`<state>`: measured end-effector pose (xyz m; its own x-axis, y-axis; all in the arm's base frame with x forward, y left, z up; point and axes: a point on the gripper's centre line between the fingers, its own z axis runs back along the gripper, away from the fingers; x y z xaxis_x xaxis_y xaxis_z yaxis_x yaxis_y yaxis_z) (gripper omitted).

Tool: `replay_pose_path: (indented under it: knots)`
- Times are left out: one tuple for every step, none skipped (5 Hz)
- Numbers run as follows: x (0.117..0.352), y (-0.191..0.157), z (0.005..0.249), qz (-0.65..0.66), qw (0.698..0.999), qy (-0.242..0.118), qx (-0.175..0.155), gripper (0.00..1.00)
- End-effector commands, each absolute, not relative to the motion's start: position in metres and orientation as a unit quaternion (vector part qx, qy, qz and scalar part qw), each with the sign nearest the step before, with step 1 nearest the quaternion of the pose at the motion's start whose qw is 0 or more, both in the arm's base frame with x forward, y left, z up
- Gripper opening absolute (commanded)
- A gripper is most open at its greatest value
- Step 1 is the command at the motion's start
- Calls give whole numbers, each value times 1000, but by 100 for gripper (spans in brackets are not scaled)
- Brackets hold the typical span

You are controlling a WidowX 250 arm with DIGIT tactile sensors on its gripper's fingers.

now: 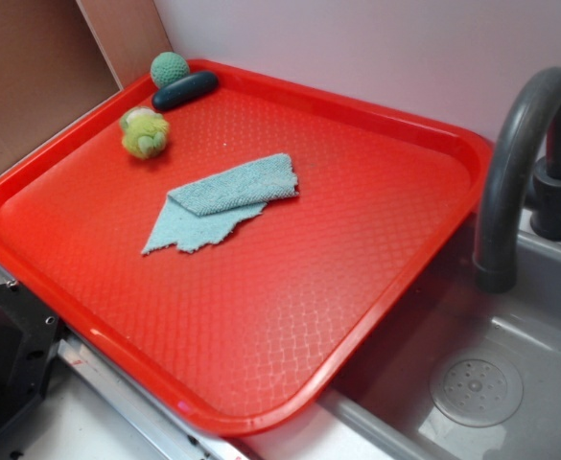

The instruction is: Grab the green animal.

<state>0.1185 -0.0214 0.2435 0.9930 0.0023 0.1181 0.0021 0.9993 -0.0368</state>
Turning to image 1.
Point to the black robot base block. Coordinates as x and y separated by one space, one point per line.
29 335

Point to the green plush animal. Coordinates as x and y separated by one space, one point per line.
145 132

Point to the light blue cloth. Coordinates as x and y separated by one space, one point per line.
206 211

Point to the red plastic tray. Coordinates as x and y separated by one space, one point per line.
237 337

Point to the green knitted ball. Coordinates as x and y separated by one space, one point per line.
167 68

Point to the grey plastic sink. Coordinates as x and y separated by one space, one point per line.
383 390

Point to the sink drain strainer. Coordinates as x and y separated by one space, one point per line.
476 391

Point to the grey curved faucet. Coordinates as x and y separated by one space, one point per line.
524 173

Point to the brown cardboard panel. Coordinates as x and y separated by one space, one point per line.
60 59

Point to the aluminium frame rail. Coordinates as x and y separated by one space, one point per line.
94 412

